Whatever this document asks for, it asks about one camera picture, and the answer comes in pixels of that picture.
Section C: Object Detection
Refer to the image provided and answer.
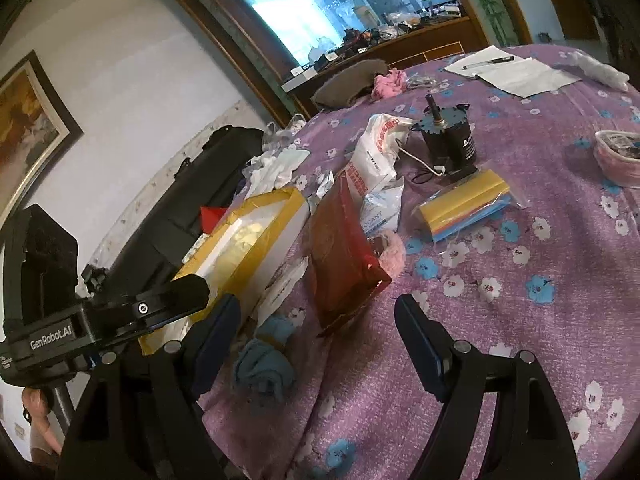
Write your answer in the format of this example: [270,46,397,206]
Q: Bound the clear desiccant packet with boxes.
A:
[360,180,406,237]

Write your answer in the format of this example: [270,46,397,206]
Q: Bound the wooden framed mirror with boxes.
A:
[149,0,501,128]

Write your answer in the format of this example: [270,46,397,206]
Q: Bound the white flat box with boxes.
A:
[281,69,319,93]

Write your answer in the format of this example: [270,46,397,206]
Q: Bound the coloured sheets pack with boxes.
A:
[412,167,529,247]

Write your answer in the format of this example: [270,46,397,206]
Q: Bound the black sofa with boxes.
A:
[94,125,267,303]

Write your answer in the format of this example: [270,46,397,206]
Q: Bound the pink fuzzy plush item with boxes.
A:
[367,232,407,279]

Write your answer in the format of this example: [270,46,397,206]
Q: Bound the white cotton gloves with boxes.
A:
[244,146,312,197]

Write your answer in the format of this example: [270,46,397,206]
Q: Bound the blue knitted cloth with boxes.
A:
[234,314,299,403]

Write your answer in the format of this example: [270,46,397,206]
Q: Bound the person's left hand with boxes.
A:
[22,390,55,433]

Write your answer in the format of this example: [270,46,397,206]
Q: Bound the pink fluffy cloth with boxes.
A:
[371,67,409,100]

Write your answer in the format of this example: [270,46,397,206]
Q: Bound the crumpled clear plastic bags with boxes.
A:
[261,115,310,155]

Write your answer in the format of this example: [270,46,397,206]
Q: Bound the white motor cable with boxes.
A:
[395,141,447,177]

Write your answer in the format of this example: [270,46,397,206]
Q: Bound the black electric motor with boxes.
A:
[417,94,479,177]

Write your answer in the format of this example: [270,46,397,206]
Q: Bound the cardboard box with yellow tape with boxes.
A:
[139,187,312,357]

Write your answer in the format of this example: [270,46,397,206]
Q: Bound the bamboo print wall panel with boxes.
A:
[457,0,522,50]

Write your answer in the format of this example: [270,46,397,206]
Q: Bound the clear plastic container pink base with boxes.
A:
[593,130,640,187]

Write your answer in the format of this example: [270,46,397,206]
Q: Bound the black pen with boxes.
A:
[462,55,515,70]

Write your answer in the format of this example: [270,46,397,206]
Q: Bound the red translucent plastic bag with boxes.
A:
[304,169,394,337]

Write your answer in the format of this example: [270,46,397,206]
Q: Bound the wooden headboard shelf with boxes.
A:
[284,15,476,113]

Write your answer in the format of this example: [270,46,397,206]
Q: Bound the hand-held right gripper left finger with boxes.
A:
[55,294,242,480]

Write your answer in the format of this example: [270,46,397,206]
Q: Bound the white plastic bag red print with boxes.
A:
[345,112,417,197]

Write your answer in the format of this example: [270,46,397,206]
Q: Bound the red paper bag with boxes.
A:
[200,205,227,235]

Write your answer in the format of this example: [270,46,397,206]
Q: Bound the grey brown cushion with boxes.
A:
[312,58,389,110]

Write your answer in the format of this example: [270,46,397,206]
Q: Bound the purple floral bed sheet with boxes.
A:
[197,44,640,480]

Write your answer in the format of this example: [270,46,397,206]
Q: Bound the clutter on headboard shelf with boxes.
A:
[312,2,463,68]

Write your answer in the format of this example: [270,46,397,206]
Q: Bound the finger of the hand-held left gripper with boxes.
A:
[107,275,211,334]

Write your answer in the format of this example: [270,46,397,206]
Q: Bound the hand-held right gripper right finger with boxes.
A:
[394,294,581,480]

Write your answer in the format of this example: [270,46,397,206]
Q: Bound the framed painting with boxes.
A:
[0,50,84,217]

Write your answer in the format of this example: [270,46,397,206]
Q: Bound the white paper sheet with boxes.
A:
[444,45,532,80]
[475,57,584,100]

